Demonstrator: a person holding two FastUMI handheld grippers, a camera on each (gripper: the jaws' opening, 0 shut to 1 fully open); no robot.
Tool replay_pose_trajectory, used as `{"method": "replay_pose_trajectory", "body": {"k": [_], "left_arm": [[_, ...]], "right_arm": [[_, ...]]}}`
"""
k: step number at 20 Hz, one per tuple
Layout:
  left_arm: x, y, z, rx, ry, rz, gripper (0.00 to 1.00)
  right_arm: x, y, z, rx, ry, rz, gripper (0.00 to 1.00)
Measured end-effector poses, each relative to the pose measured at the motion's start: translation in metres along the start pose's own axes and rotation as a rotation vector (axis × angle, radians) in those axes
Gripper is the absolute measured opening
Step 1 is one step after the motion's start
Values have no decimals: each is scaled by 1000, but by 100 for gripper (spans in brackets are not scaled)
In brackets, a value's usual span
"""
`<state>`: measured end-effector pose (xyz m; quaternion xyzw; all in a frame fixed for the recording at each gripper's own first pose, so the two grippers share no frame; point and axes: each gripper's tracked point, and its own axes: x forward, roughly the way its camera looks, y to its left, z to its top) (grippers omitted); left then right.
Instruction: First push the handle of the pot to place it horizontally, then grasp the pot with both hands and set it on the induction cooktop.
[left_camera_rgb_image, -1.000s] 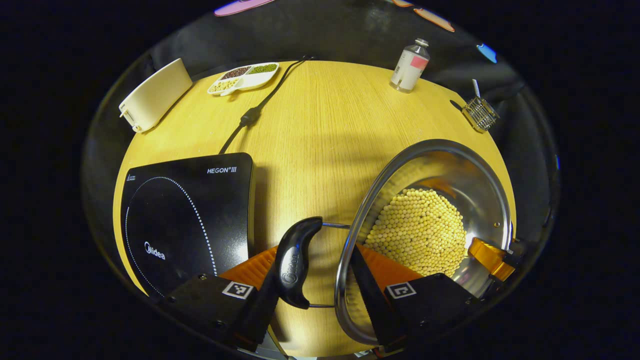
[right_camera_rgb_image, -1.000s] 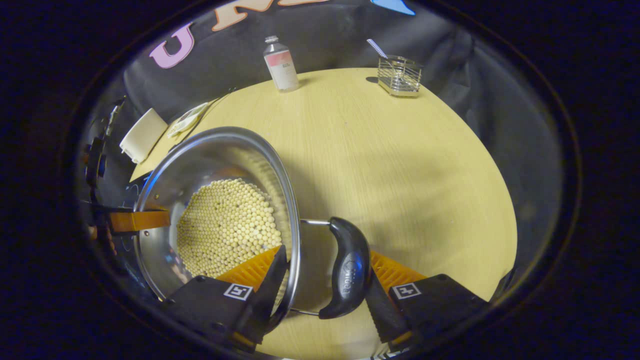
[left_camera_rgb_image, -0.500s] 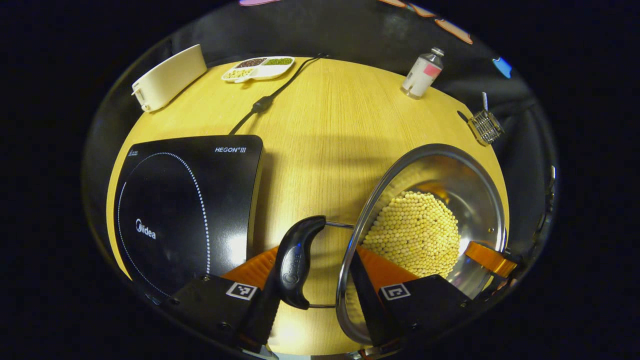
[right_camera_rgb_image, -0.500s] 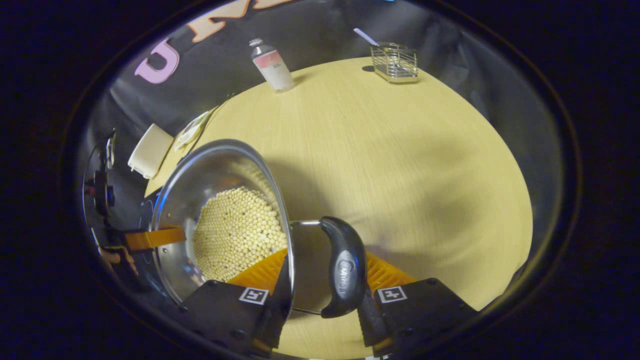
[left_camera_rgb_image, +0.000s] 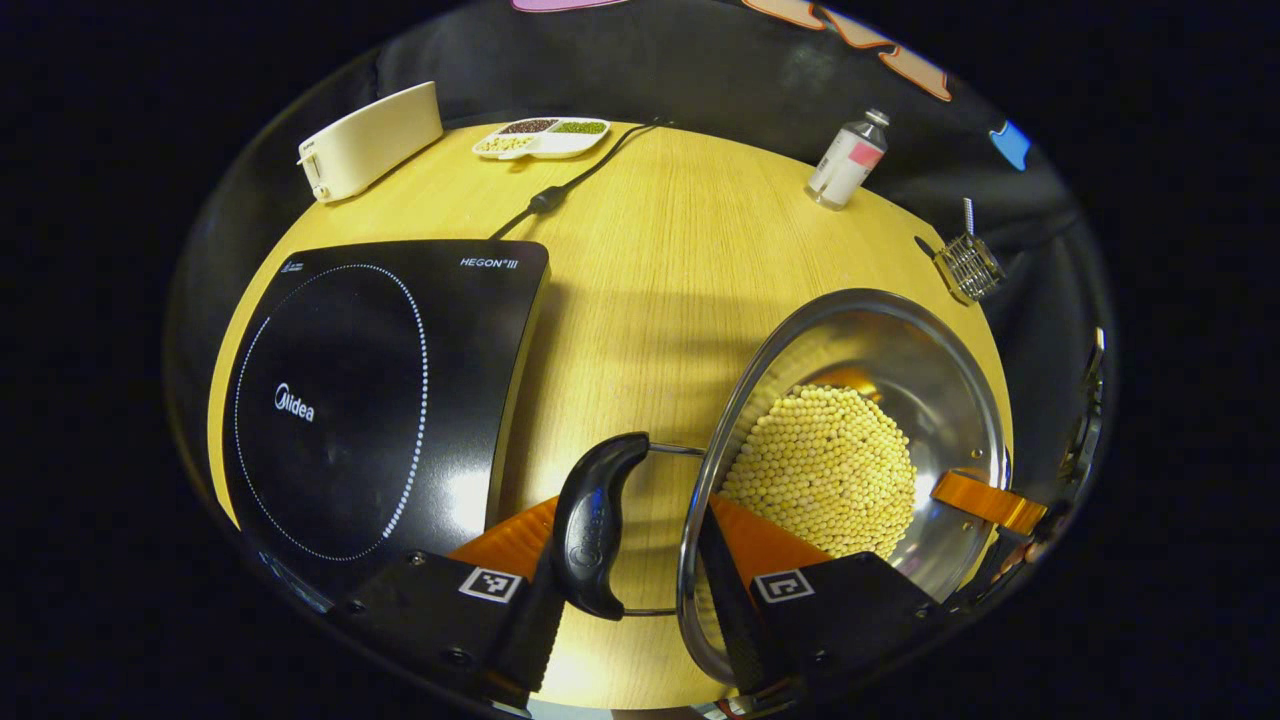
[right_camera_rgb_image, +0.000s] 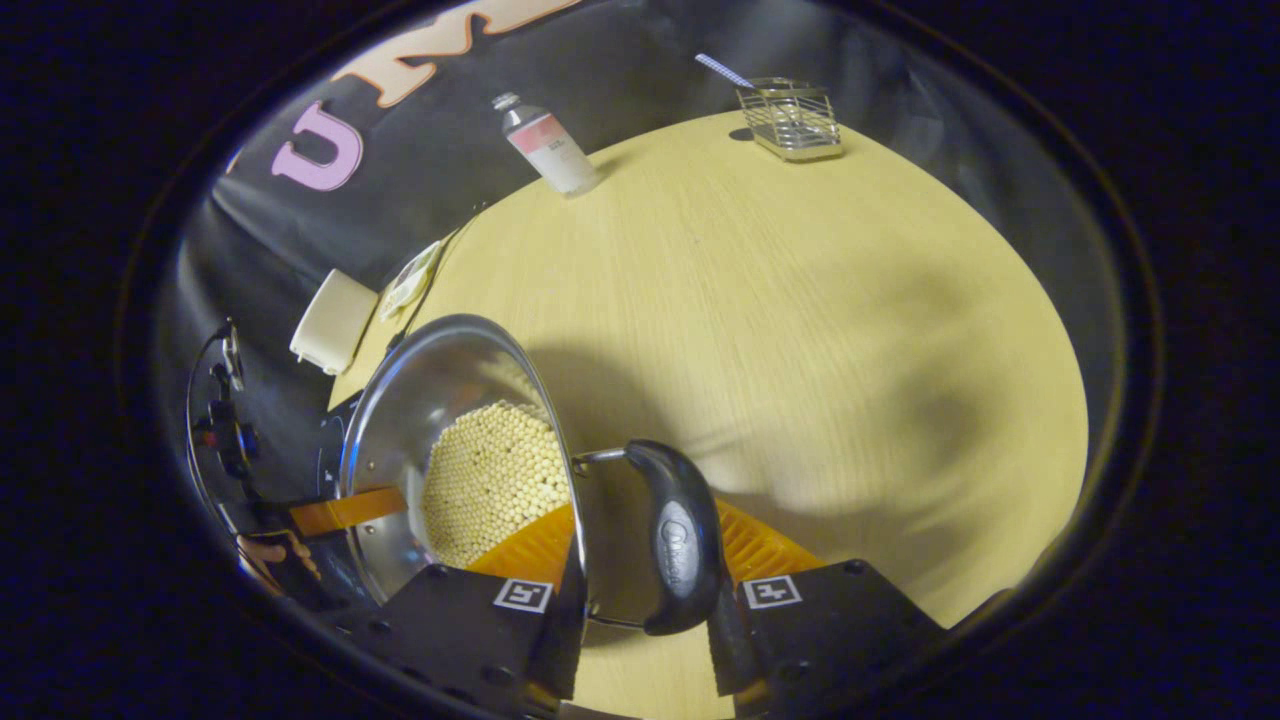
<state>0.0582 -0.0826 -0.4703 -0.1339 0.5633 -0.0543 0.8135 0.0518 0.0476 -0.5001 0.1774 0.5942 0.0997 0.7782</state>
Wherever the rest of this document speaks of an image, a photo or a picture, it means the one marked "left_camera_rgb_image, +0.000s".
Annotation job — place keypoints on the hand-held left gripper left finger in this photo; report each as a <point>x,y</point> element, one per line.
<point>525,650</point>

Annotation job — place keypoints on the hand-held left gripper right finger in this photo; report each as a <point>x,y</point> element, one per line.
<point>740,630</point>

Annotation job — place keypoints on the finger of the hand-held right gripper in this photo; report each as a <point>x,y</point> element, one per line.
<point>985,498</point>

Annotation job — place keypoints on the black induction cooktop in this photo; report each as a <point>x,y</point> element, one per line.
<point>350,410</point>

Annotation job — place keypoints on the striped straw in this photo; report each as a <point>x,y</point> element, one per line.
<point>968,215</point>

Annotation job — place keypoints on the clear bottle with pink label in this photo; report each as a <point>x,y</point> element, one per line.
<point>848,160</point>

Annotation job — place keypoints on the white divided bean dish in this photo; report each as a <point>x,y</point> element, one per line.
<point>540,137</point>

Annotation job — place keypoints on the white toaster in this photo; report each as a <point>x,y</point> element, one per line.
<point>370,140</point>

